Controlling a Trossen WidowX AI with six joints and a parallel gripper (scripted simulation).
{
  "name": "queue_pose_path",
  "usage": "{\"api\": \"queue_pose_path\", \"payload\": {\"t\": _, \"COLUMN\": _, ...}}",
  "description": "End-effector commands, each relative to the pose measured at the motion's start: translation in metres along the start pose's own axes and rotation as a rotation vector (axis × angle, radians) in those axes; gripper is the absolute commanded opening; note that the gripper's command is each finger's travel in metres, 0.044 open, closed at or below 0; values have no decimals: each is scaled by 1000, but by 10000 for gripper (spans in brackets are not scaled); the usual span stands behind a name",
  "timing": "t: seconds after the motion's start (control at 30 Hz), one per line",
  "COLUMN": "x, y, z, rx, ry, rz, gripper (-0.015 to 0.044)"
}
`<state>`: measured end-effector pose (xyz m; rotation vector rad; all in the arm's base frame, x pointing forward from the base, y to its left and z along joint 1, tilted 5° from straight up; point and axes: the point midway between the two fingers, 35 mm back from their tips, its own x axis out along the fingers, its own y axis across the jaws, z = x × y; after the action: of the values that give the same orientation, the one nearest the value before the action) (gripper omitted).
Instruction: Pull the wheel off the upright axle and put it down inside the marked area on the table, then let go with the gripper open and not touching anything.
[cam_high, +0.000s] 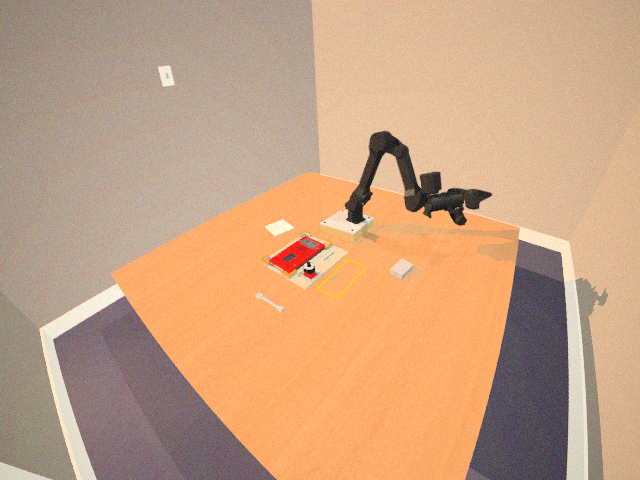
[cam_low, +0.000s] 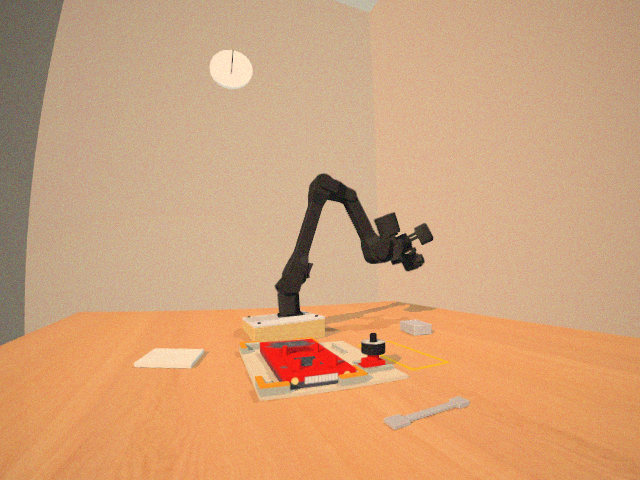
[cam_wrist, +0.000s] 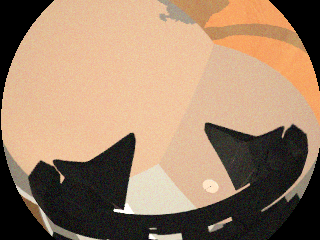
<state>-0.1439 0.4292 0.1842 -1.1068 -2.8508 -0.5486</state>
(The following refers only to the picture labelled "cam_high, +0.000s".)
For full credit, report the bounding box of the cream flat square pad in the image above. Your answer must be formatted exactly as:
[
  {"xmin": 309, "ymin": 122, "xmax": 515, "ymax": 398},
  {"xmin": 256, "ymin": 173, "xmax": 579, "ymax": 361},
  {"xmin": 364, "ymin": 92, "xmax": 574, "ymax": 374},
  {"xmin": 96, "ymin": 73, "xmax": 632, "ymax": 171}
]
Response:
[{"xmin": 265, "ymin": 219, "xmax": 294, "ymax": 236}]

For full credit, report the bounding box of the grey flat dumbbell-shaped bar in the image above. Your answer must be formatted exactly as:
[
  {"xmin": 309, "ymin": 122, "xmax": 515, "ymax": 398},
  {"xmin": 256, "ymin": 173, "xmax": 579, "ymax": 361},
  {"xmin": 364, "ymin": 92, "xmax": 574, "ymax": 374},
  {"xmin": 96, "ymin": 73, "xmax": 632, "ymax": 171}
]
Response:
[{"xmin": 254, "ymin": 292, "xmax": 285, "ymax": 313}]

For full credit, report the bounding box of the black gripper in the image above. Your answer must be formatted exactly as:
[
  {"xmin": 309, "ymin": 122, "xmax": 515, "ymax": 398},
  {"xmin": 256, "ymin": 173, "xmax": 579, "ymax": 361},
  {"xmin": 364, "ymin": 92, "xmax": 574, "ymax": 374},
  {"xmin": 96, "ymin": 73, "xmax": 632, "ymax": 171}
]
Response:
[{"xmin": 442, "ymin": 188, "xmax": 492, "ymax": 211}]

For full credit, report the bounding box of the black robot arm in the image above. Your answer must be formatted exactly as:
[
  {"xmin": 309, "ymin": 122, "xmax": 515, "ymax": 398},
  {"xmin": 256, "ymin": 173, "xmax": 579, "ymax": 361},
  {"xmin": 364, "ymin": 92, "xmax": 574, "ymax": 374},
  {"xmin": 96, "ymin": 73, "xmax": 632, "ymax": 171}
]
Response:
[{"xmin": 344, "ymin": 130, "xmax": 467, "ymax": 226}]

